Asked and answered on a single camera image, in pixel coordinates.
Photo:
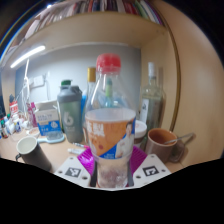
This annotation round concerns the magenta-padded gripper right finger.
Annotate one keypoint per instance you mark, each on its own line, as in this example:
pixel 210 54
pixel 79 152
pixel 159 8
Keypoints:
pixel 150 168

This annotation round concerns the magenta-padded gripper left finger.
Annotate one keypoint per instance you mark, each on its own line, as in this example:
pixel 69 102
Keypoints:
pixel 71 170

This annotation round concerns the clear red-capped water bottle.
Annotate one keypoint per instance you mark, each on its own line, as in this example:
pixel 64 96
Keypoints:
pixel 110 133

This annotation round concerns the white tube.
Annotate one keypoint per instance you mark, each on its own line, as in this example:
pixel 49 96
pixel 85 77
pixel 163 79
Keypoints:
pixel 76 151

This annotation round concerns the brown mug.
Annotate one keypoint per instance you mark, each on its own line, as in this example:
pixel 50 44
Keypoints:
pixel 160 146

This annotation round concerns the light blue hairbrush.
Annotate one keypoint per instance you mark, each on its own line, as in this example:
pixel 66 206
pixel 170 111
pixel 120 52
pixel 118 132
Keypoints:
pixel 51 137

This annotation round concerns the small jar with white lid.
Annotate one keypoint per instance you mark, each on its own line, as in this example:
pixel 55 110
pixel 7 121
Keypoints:
pixel 140 128

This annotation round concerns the black mug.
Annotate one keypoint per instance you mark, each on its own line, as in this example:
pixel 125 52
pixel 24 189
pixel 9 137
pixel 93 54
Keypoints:
pixel 31 154

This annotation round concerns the metal spoon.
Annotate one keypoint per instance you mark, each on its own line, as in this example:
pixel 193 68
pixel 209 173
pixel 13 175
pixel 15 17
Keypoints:
pixel 181 137

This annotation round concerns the blue and white carton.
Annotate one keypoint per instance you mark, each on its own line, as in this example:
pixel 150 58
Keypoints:
pixel 49 122

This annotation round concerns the grey shaker bottle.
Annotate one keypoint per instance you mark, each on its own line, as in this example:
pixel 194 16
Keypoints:
pixel 70 115

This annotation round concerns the clear glass bottle white cap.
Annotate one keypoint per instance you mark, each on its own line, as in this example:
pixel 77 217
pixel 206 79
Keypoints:
pixel 151 104

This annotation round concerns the pink box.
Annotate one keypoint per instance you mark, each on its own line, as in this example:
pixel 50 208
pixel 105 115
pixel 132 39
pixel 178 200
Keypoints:
pixel 32 114

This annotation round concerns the red and white canister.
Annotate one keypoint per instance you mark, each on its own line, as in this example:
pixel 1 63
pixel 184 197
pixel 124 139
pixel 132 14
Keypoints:
pixel 14 108

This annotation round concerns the clear bottle with gold cap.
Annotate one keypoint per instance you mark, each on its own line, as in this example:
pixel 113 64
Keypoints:
pixel 91 75

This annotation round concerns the white desk lamp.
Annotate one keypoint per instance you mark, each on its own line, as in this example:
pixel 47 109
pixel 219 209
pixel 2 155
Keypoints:
pixel 28 56

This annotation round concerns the white wall power strip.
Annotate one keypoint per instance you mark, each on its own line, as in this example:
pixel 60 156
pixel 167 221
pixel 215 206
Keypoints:
pixel 37 81

